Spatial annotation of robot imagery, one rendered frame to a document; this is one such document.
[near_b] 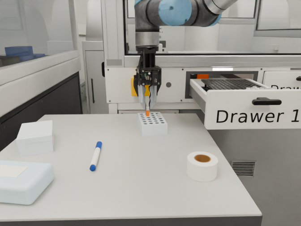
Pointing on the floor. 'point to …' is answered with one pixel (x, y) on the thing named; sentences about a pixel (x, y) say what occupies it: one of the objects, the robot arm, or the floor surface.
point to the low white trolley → (130, 177)
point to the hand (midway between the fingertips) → (147, 105)
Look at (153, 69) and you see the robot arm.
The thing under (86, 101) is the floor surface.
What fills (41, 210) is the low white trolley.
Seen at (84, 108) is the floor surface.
